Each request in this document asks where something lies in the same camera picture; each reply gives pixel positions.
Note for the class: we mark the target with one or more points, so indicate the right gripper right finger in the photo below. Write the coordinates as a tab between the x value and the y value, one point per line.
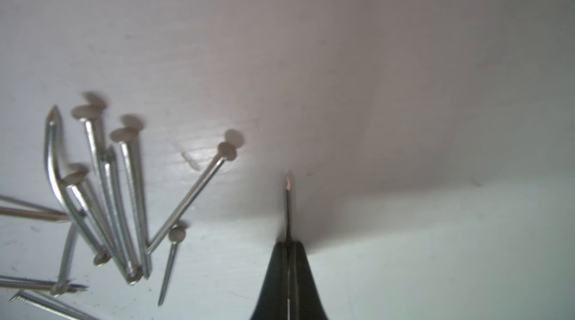
303	298

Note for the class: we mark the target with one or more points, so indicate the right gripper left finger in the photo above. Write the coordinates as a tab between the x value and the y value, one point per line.
272	301

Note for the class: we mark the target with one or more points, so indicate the steel nail short lower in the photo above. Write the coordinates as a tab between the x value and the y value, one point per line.
176	237

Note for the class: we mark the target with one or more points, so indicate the steel nail leaning right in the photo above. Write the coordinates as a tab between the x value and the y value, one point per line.
226	152

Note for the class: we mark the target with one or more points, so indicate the bent steel nail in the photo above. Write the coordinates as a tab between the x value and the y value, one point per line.
56	183

